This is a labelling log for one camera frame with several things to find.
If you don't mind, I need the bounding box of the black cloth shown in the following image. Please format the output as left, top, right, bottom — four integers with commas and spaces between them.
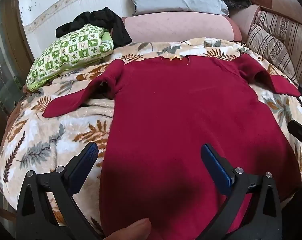
56, 7, 133, 47

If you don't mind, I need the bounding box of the striped beige cushion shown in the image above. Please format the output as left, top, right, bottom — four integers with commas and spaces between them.
246, 10, 302, 93

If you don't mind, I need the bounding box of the leaf print fleece blanket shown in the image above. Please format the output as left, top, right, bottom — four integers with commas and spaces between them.
0, 37, 302, 238

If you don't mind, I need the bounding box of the green patterned pillow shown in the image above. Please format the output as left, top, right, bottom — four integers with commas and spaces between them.
26, 24, 114, 92

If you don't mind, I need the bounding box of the pink quilted bolster cushion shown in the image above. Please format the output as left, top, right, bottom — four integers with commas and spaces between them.
121, 0, 302, 48

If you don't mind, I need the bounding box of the wooden glass door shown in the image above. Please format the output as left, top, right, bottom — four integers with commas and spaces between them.
0, 0, 33, 135

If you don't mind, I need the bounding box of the dark red sweater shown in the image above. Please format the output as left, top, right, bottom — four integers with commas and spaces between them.
42, 54, 302, 240

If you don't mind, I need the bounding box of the person's left hand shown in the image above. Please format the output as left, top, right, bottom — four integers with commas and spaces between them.
102, 217, 152, 240

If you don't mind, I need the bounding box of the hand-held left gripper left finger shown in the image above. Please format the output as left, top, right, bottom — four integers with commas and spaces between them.
16, 141, 100, 240

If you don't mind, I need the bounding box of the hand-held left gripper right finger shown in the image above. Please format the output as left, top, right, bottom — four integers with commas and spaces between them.
200, 144, 284, 240

